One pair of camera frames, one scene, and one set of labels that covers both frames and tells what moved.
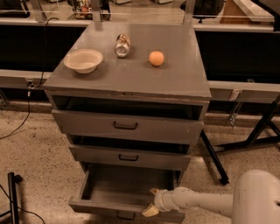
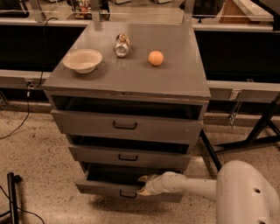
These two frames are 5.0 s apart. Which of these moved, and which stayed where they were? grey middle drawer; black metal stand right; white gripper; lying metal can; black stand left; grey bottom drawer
Moved: grey bottom drawer; white gripper
Stayed: black metal stand right; grey middle drawer; black stand left; lying metal can
